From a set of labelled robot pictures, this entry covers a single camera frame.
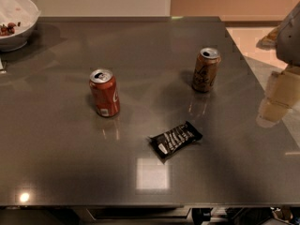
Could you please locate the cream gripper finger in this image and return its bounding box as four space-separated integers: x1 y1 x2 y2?
265 65 300 108
256 98 290 128

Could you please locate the black rxbar chocolate wrapper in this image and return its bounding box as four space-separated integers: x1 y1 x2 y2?
149 121 203 159

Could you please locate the red coca-cola can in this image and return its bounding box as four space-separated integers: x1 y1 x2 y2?
89 68 120 117

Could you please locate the white bowl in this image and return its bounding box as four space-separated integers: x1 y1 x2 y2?
0 0 40 52

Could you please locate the red fruit in bowl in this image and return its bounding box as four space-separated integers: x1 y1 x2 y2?
0 22 21 37

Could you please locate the orange-brown soda can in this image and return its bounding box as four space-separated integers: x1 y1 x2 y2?
192 47 221 93

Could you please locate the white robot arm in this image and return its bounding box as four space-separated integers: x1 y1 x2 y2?
257 2 300 128

